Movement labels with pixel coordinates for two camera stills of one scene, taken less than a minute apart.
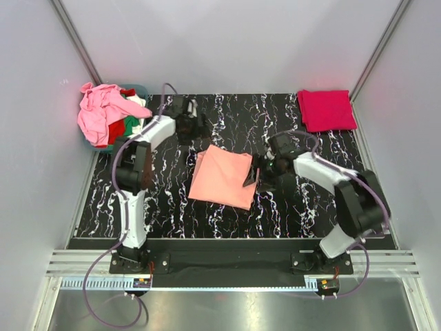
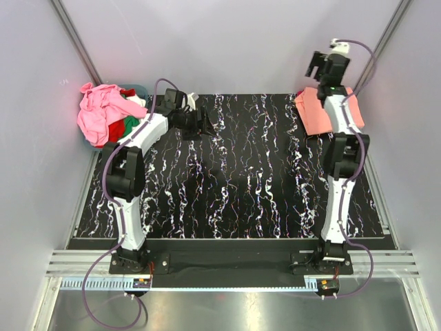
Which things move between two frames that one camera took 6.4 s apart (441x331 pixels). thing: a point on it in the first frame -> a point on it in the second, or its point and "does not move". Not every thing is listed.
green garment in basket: x=129 y=121 does not move
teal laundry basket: x=138 y=89 does not move
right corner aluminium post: x=402 y=5 does not move
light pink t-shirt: x=100 y=105 does not move
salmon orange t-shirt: x=218 y=177 -> x=315 y=118
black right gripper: x=269 y=183 -> x=318 y=61
